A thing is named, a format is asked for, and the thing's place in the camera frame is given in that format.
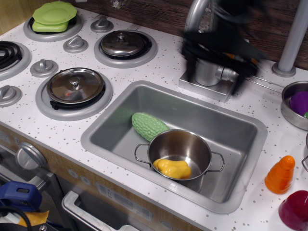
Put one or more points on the grey stove knob back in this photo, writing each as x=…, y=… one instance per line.
x=102, y=25

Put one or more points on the grey stove knob middle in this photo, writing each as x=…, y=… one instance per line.
x=75, y=45

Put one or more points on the steel saucepan with handle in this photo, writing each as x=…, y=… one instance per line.
x=286, y=93

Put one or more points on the silver toy faucet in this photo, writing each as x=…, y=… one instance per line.
x=210, y=80

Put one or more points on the grey stove knob front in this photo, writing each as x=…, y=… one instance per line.
x=44, y=68

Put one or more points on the black coil burner left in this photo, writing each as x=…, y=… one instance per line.
x=10, y=53

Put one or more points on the yellow toy pepper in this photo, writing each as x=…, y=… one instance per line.
x=173, y=169

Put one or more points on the yellow tape piece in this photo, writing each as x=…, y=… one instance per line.
x=37, y=218

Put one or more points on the grey stove knob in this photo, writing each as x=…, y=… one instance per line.
x=44, y=68
x=102, y=25
x=75, y=45

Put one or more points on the green bumpy toy gourd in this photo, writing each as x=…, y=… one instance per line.
x=148, y=126

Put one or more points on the grey sink basin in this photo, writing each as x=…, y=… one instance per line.
x=239, y=138

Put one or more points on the green toy plate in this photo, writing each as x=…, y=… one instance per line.
x=53, y=13

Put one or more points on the green square toy dish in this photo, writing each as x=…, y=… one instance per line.
x=56, y=28

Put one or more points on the steel lid front burner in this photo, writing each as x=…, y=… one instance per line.
x=75, y=85

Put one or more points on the dark red toy vegetable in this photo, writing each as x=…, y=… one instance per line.
x=293, y=211

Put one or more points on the grey vertical pole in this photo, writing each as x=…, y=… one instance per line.
x=285, y=66

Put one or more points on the grey oven dial knob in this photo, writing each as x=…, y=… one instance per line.
x=29, y=157

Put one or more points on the purple toy eggplant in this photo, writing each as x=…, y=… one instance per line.
x=299, y=102

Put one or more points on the steel lid burner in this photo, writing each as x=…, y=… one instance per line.
x=122, y=43
x=75, y=85

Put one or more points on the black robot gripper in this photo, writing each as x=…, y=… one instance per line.
x=224, y=43

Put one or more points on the grey stove knob left edge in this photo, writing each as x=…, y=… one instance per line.
x=9, y=95

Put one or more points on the orange toy carrot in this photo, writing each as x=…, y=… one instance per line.
x=280, y=177

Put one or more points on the grey oven door handle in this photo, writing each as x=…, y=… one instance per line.
x=68, y=205

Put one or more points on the steel lid back burner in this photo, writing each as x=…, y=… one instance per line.
x=122, y=43

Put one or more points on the steel pot with handles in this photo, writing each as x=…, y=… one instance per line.
x=182, y=145

